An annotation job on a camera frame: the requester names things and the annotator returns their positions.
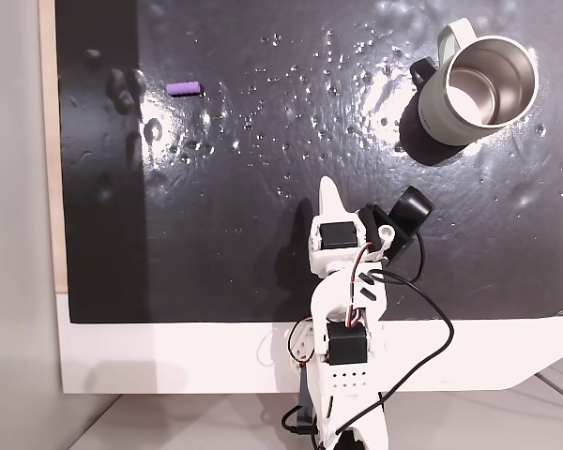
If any black camera cable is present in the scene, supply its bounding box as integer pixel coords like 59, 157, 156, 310
281, 232, 455, 440

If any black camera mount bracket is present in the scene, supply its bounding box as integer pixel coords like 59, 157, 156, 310
358, 202, 418, 264

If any pale green steel mug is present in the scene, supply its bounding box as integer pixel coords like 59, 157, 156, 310
415, 17, 540, 147

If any purple pen grip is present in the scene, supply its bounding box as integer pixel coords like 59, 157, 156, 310
165, 82, 202, 98

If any black oval camera box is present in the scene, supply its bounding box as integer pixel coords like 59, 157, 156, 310
388, 185, 434, 233

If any black table mat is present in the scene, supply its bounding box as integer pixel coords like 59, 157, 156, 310
54, 0, 563, 324

